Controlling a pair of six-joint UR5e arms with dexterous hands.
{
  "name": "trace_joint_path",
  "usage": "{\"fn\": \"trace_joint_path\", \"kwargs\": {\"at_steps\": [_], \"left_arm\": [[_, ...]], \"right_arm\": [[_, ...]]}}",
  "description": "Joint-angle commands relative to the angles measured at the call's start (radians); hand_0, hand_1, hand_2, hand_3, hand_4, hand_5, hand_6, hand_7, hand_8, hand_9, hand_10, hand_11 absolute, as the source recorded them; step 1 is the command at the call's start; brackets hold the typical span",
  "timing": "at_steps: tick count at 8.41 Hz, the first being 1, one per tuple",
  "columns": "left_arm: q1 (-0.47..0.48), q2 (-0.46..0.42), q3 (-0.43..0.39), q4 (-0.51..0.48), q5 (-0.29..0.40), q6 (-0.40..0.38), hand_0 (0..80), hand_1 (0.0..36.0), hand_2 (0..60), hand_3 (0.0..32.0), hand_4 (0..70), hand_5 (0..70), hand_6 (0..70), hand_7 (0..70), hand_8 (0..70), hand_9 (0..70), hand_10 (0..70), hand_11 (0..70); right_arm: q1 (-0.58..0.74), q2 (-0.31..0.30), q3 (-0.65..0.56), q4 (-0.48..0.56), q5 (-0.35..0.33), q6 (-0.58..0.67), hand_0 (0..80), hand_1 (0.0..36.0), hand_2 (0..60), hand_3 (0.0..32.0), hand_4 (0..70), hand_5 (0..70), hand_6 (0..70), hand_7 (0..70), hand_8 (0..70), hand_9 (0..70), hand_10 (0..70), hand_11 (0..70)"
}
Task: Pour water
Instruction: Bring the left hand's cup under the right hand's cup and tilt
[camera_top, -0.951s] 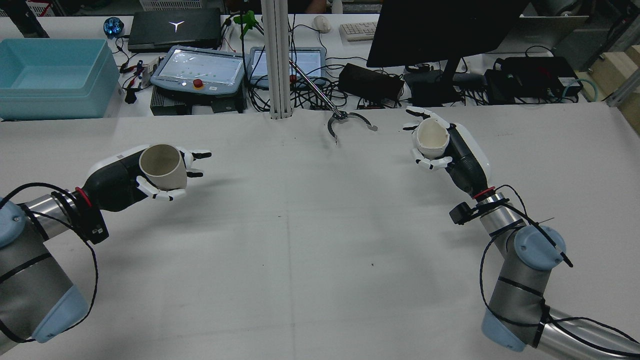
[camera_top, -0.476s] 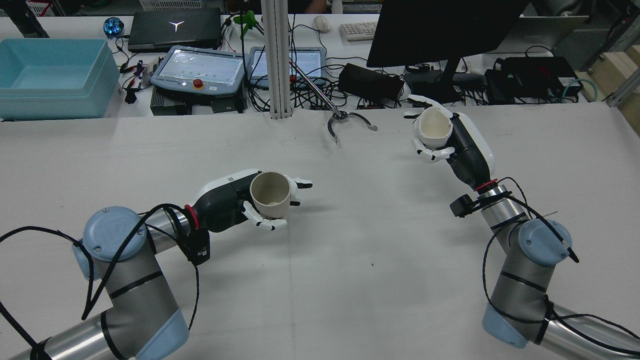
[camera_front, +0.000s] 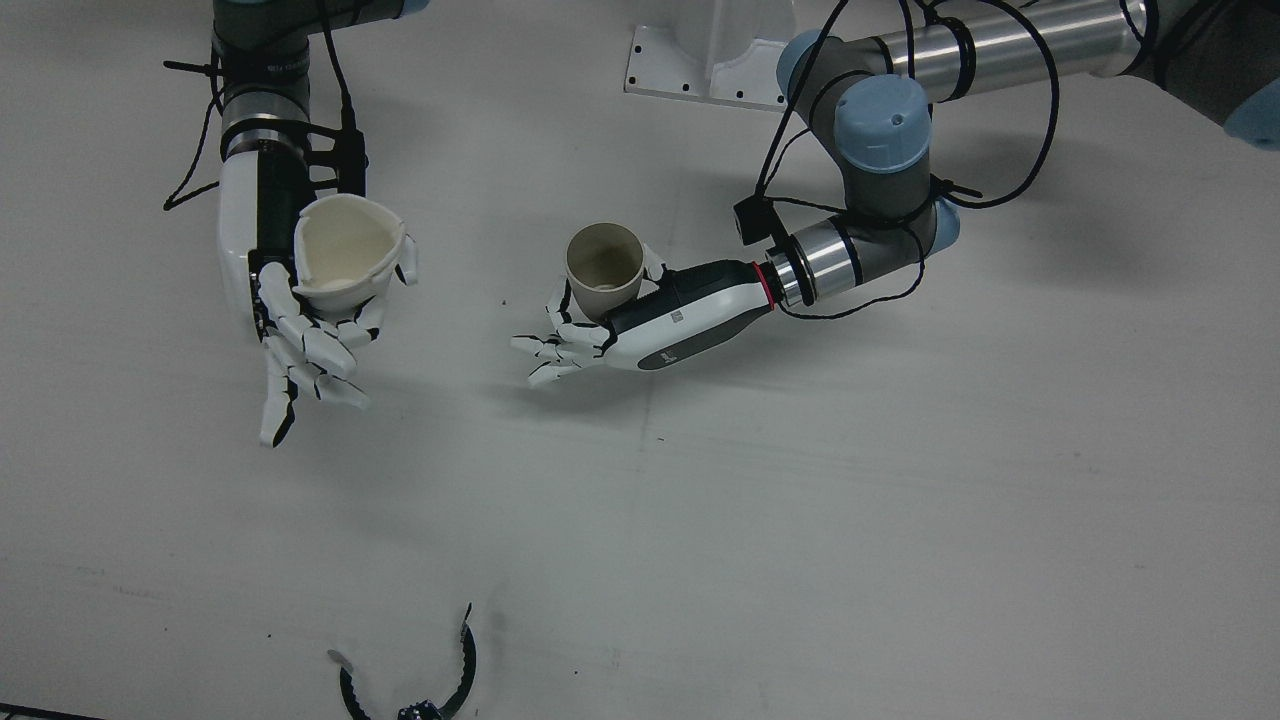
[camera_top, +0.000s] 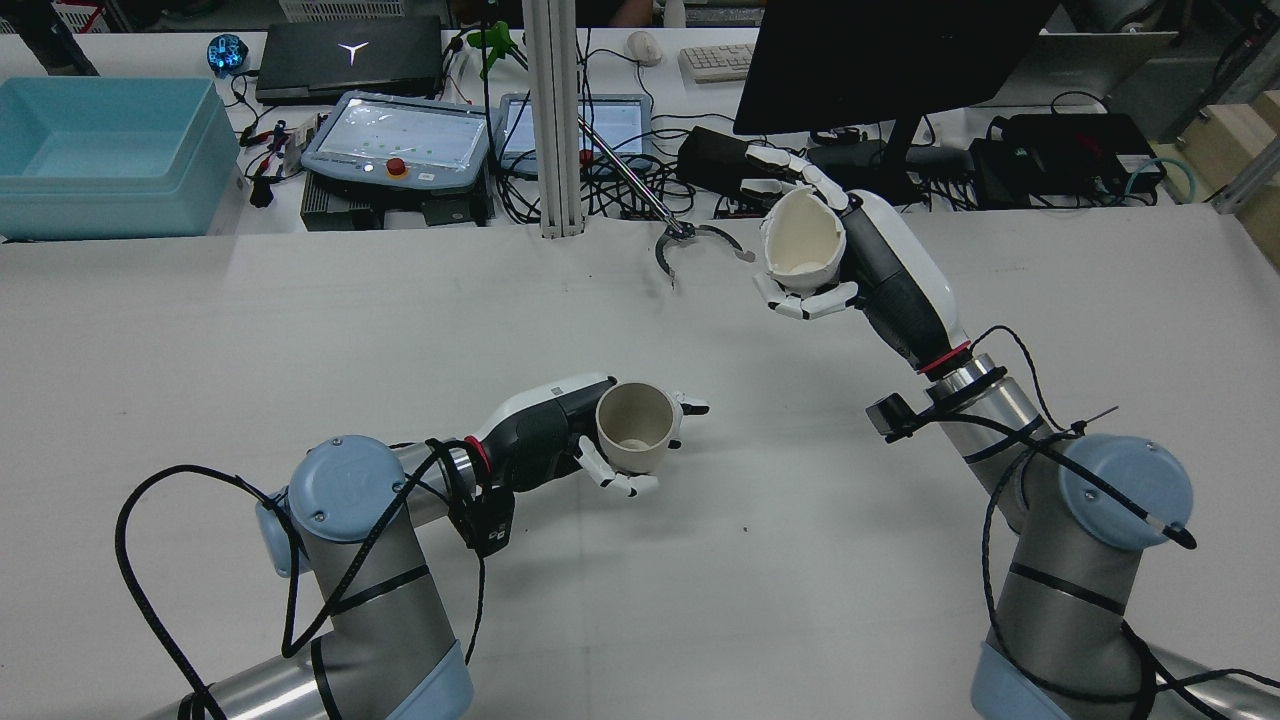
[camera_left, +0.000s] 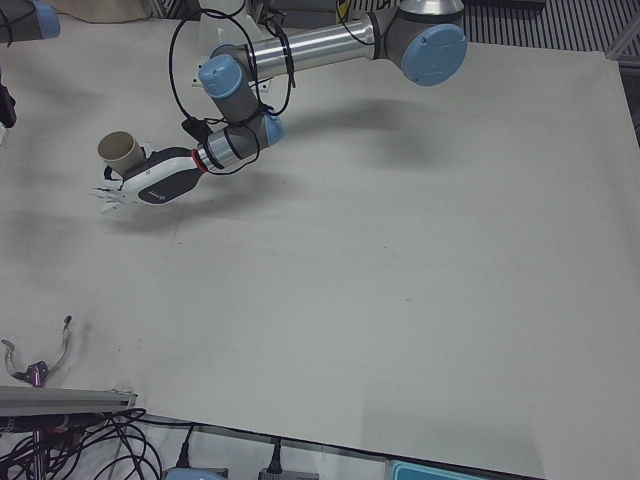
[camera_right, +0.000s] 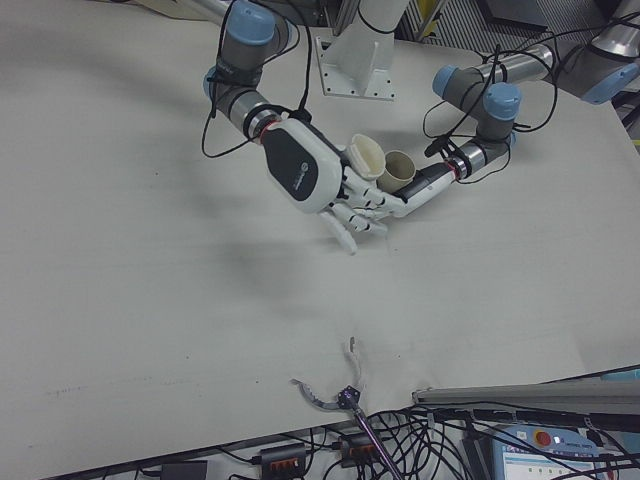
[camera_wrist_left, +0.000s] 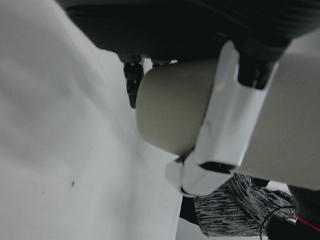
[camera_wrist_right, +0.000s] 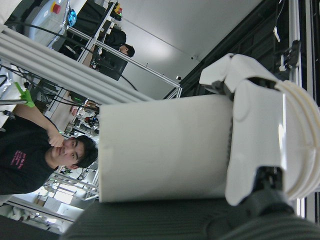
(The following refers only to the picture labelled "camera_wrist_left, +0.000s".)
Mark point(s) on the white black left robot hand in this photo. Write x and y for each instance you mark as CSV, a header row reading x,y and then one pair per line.
x,y
230,125

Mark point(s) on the beige paper cup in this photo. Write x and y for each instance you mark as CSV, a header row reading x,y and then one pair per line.
x,y
172,107

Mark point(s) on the grey heathered fabric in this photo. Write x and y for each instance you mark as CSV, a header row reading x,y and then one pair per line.
x,y
225,215

